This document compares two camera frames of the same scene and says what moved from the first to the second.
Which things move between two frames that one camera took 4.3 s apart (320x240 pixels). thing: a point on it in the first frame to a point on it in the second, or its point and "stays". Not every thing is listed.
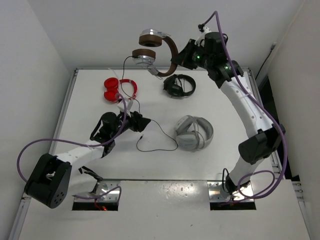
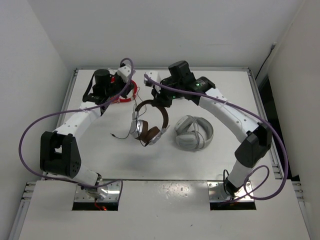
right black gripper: [183, 58] to [159, 98]
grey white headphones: [193, 133] stays
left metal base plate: [103, 187] stays
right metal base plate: [216, 193] stays
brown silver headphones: [146, 57] to [139, 128]
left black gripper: [137, 122] to [125, 92]
